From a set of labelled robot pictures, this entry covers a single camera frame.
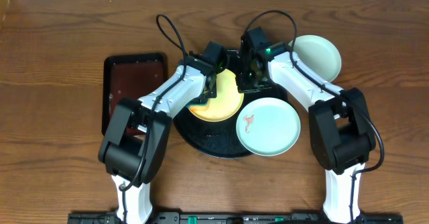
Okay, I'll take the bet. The green yellow sponge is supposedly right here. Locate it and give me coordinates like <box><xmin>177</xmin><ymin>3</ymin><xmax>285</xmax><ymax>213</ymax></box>
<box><xmin>188</xmin><ymin>101</ymin><xmax>210</xmax><ymax>111</ymax></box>

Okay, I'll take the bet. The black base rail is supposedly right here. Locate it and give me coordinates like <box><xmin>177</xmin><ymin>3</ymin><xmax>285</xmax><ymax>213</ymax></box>
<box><xmin>67</xmin><ymin>212</ymin><xmax>404</xmax><ymax>224</ymax></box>

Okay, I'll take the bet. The light blue plate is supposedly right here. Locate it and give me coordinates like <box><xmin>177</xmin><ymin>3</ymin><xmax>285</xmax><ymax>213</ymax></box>
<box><xmin>236</xmin><ymin>97</ymin><xmax>301</xmax><ymax>156</ymax></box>
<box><xmin>294</xmin><ymin>35</ymin><xmax>342</xmax><ymax>82</ymax></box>

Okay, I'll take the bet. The dark red rectangular tray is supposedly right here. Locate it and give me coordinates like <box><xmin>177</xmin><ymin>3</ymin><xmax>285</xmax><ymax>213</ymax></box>
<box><xmin>101</xmin><ymin>52</ymin><xmax>168</xmax><ymax>133</ymax></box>

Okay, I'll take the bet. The right black cable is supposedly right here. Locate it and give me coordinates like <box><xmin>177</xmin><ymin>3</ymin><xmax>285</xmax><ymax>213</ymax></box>
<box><xmin>243</xmin><ymin>9</ymin><xmax>385</xmax><ymax>224</ymax></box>

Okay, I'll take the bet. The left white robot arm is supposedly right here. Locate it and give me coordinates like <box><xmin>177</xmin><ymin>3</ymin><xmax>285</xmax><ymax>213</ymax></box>
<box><xmin>98</xmin><ymin>54</ymin><xmax>224</xmax><ymax>223</ymax></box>

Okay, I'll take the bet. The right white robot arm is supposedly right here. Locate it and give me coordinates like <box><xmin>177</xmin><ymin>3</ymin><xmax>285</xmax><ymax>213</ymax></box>
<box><xmin>236</xmin><ymin>44</ymin><xmax>379</xmax><ymax>223</ymax></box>

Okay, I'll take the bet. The yellow plate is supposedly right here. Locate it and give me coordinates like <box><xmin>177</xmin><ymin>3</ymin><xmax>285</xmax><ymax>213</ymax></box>
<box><xmin>190</xmin><ymin>69</ymin><xmax>244</xmax><ymax>122</ymax></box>

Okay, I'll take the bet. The round black tray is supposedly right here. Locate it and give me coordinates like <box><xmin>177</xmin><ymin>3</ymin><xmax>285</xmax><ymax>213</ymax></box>
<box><xmin>172</xmin><ymin>48</ymin><xmax>289</xmax><ymax>160</ymax></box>

